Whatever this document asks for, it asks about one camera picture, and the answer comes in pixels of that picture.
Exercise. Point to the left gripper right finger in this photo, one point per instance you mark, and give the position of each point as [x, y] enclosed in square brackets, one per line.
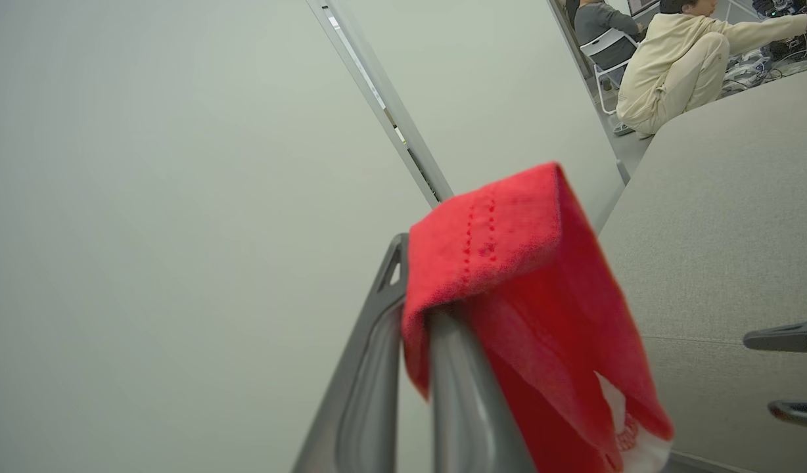
[462, 420]

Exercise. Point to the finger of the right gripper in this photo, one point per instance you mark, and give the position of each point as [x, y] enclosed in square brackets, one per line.
[791, 336]
[804, 414]

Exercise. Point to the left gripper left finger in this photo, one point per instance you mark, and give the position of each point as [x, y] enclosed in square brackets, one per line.
[370, 394]

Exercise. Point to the red and white jersey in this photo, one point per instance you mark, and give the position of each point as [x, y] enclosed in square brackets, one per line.
[541, 276]

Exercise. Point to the grey fabric sofa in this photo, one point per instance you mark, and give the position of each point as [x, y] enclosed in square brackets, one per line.
[719, 230]

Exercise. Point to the person in cream clothes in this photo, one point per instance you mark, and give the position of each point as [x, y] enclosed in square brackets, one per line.
[679, 66]

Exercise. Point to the white chair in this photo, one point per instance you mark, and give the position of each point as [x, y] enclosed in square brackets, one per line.
[607, 49]

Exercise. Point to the person in grey top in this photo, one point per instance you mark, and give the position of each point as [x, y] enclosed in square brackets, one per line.
[597, 23]

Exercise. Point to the grey metal partition post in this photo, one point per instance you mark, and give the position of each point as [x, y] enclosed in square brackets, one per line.
[377, 92]

